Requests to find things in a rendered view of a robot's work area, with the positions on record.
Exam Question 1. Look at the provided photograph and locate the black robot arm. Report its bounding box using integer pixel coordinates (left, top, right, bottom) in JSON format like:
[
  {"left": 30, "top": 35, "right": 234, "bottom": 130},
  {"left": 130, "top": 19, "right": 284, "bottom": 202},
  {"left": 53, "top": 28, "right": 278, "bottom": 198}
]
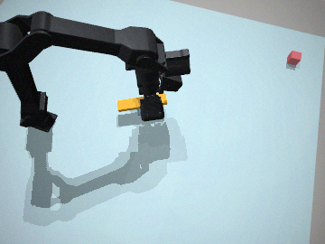
[{"left": 0, "top": 11, "right": 190, "bottom": 133}]

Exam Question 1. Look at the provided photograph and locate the yellow bar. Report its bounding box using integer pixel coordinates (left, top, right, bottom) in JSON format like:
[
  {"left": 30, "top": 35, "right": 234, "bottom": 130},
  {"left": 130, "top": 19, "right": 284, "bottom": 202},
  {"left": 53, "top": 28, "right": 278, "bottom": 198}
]
[{"left": 117, "top": 93, "right": 167, "bottom": 112}]

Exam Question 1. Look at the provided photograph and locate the small red cube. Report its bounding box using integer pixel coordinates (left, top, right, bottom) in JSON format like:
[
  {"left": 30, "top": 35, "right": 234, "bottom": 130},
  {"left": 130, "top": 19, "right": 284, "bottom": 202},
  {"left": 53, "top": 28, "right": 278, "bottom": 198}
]
[{"left": 287, "top": 51, "right": 302, "bottom": 66}]

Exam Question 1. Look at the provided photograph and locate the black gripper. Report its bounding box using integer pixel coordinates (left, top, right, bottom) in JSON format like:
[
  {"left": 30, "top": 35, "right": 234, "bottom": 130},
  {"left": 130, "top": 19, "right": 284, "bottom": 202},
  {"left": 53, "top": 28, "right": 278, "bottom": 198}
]
[{"left": 136, "top": 74, "right": 164, "bottom": 121}]

